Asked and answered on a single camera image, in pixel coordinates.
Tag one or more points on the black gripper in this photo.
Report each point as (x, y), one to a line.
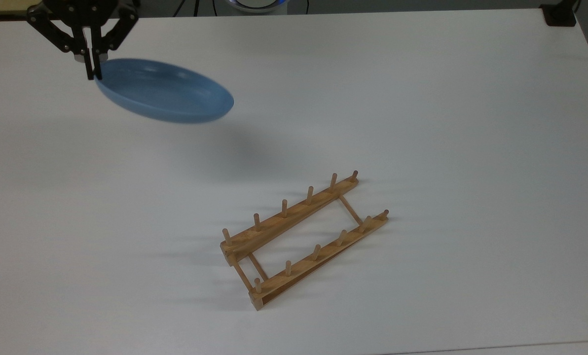
(84, 12)

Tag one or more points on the blue round plate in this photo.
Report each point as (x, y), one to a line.
(165, 93)

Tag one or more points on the wooden plate rack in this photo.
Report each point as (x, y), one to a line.
(274, 226)

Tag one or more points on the black clamp camera stand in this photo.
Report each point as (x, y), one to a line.
(560, 17)

